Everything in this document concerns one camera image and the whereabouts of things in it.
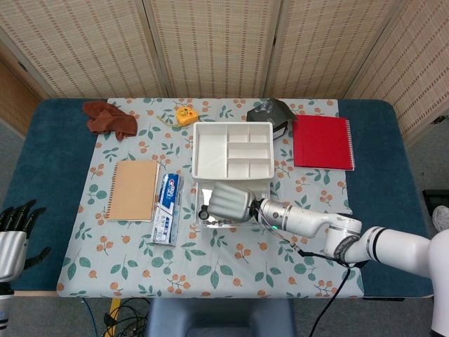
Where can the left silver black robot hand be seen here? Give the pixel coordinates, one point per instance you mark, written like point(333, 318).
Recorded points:
point(12, 238)

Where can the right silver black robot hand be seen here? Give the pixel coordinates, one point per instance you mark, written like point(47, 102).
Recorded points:
point(229, 203)

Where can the clear plastic box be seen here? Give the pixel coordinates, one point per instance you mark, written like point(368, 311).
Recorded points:
point(201, 196)

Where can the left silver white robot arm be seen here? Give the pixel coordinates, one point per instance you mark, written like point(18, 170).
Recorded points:
point(4, 305)

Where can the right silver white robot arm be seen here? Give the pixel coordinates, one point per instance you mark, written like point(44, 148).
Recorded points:
point(350, 231)

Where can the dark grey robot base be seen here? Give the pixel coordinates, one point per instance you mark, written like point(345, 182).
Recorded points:
point(221, 316)

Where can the white plastic drawer organizer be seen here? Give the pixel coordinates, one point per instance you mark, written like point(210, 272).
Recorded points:
point(210, 151)

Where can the black round cap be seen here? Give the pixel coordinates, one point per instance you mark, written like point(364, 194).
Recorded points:
point(203, 214)

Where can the blue white toothpaste box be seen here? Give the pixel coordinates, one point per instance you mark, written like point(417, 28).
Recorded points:
point(168, 207)

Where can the floral fruit print tablecloth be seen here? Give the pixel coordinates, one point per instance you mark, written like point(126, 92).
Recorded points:
point(228, 267)

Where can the tan spiral notebook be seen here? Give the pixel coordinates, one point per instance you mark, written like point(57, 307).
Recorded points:
point(133, 189)

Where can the yellow tape measure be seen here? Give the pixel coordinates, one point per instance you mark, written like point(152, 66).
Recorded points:
point(186, 115)

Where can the dark grey pouch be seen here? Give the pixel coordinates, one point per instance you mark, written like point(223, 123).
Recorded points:
point(266, 110)

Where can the red spiral notebook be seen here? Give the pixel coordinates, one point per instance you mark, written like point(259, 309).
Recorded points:
point(321, 142)

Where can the brown crumpled cloth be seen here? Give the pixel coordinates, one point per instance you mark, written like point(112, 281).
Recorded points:
point(108, 119)

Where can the woven folding screen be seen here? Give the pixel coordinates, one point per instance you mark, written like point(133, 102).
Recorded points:
point(210, 45)

